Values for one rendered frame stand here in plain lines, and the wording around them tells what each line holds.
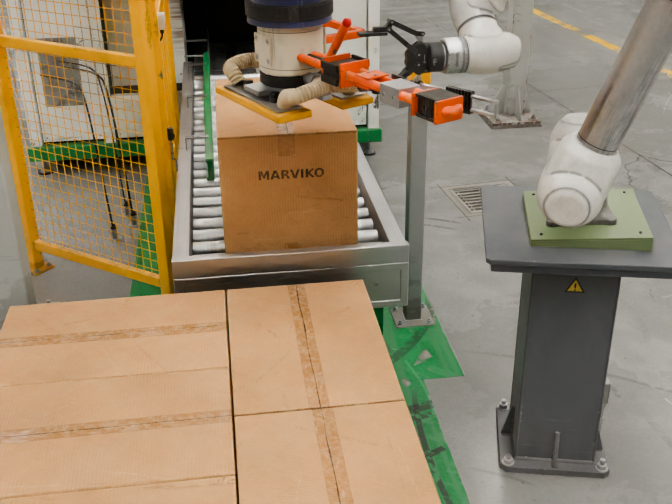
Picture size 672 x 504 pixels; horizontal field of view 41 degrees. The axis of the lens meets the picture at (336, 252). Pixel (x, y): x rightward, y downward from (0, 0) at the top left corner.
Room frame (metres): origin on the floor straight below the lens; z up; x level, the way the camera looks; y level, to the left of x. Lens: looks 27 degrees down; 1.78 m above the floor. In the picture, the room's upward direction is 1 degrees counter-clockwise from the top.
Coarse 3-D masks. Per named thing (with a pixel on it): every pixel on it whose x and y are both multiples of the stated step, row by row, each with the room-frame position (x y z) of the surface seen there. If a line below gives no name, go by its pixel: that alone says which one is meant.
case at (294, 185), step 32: (224, 128) 2.46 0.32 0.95; (256, 128) 2.46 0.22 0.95; (288, 128) 2.45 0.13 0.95; (320, 128) 2.45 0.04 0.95; (352, 128) 2.45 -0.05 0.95; (224, 160) 2.38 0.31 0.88; (256, 160) 2.40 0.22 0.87; (288, 160) 2.41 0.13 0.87; (320, 160) 2.42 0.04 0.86; (352, 160) 2.43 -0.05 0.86; (224, 192) 2.38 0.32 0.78; (256, 192) 2.40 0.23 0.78; (288, 192) 2.41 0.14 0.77; (320, 192) 2.42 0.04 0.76; (352, 192) 2.43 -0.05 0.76; (224, 224) 2.38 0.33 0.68; (256, 224) 2.39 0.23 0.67; (288, 224) 2.41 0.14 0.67; (320, 224) 2.42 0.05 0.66; (352, 224) 2.43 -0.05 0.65
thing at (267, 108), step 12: (228, 84) 2.40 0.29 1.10; (240, 84) 2.38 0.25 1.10; (228, 96) 2.32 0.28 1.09; (240, 96) 2.28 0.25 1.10; (252, 96) 2.27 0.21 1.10; (264, 96) 2.26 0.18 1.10; (276, 96) 2.20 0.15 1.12; (252, 108) 2.21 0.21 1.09; (264, 108) 2.18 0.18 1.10; (276, 108) 2.16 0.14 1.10; (300, 108) 2.17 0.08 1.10; (276, 120) 2.11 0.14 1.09; (288, 120) 2.12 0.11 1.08
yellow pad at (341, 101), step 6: (336, 96) 2.26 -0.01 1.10; (342, 96) 2.25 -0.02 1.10; (348, 96) 2.25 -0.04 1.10; (354, 96) 2.26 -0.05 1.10; (360, 96) 2.27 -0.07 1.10; (366, 96) 2.26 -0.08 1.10; (330, 102) 2.26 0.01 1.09; (336, 102) 2.23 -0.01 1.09; (342, 102) 2.22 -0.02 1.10; (348, 102) 2.22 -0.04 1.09; (354, 102) 2.23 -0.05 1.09; (360, 102) 2.24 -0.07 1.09; (366, 102) 2.25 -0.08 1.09; (372, 102) 2.26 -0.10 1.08; (342, 108) 2.21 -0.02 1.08; (348, 108) 2.22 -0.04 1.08
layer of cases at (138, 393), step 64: (64, 320) 2.08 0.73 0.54; (128, 320) 2.07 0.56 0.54; (192, 320) 2.07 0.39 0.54; (256, 320) 2.06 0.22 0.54; (320, 320) 2.06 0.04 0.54; (0, 384) 1.78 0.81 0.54; (64, 384) 1.78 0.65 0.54; (128, 384) 1.77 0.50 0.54; (192, 384) 1.77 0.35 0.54; (256, 384) 1.77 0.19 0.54; (320, 384) 1.76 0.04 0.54; (384, 384) 1.76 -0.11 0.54; (0, 448) 1.54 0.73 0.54; (64, 448) 1.54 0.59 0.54; (128, 448) 1.53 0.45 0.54; (192, 448) 1.53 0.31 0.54; (256, 448) 1.53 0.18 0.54; (320, 448) 1.52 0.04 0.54; (384, 448) 1.52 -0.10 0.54
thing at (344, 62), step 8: (328, 56) 2.14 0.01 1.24; (336, 56) 2.15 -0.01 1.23; (344, 56) 2.16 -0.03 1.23; (352, 56) 2.16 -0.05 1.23; (328, 64) 2.09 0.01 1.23; (336, 64) 2.11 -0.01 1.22; (344, 64) 2.07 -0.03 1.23; (352, 64) 2.08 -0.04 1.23; (360, 64) 2.09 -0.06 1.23; (368, 64) 2.10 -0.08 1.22; (328, 72) 2.10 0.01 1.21; (336, 72) 2.06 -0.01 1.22; (344, 72) 2.07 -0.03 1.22; (328, 80) 2.09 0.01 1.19; (336, 80) 2.06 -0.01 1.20; (344, 80) 2.07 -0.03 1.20
